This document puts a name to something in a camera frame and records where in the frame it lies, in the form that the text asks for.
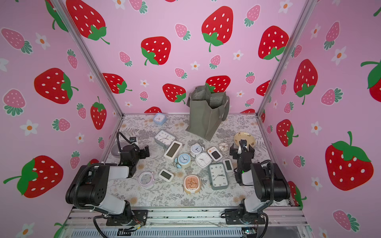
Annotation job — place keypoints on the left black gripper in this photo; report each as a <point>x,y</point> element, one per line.
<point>141,152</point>

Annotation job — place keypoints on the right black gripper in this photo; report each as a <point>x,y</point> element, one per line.
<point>242,150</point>

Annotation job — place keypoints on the white timer orange button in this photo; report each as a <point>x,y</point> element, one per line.
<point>215,154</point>

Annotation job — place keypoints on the white square analog clock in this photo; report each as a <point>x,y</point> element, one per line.
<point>203,160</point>

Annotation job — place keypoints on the white twin-bell alarm clock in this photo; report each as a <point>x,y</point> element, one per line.
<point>196,149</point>

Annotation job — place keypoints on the blue twin-bell alarm clock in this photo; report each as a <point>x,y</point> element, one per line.
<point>183,161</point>

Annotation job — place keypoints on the grey-green canvas tote bag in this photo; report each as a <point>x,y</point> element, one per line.
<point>208,110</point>

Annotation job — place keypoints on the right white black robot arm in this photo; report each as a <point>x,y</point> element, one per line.
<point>265,177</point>

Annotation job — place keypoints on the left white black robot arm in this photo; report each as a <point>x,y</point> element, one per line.
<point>88,190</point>

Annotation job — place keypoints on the lilac round alarm clock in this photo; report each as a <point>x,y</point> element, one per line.
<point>146,179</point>

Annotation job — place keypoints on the large grey-green rectangular clock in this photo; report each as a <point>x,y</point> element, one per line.
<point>217,176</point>

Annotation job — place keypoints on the grey square analog clock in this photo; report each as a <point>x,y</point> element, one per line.
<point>164,139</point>

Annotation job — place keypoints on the small white square digital clock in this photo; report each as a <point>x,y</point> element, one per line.
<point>166,175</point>

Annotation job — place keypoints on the white digital clock green screen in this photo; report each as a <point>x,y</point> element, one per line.
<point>172,152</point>

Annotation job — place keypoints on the small light blue clock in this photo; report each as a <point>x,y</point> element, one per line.
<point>160,119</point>

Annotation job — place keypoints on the peach cat-face clock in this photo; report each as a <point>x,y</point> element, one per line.
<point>192,184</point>

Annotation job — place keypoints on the cream floral plate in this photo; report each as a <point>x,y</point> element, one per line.
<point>244,136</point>

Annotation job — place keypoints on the lilac round dish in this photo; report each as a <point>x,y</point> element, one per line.
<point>115,150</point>

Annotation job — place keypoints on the small patterned round trinket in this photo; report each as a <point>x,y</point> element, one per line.
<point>224,146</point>

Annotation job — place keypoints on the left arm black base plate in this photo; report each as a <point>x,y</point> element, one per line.
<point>128,218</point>

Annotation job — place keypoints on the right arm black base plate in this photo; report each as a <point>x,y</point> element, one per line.
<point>237,217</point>

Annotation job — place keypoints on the aluminium front rail frame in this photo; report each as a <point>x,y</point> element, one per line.
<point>192,222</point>

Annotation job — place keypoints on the right corner aluminium post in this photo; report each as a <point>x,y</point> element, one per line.
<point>298,29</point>

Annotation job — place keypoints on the corner aluminium post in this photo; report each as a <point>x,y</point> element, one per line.
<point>298,29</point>
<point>67,20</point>

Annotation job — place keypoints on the left corner aluminium post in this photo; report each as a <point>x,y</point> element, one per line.
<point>67,20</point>

